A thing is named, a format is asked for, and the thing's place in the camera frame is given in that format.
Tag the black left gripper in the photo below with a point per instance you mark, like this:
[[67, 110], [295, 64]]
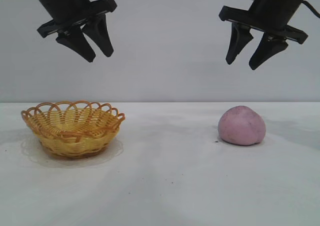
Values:
[[67, 6]]

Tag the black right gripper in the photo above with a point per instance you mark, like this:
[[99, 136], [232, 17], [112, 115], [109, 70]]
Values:
[[275, 8]]

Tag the pink round bun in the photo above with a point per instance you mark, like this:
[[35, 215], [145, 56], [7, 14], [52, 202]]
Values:
[[241, 127]]

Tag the yellow woven wicker basket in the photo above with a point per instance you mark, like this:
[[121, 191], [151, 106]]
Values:
[[75, 138]]

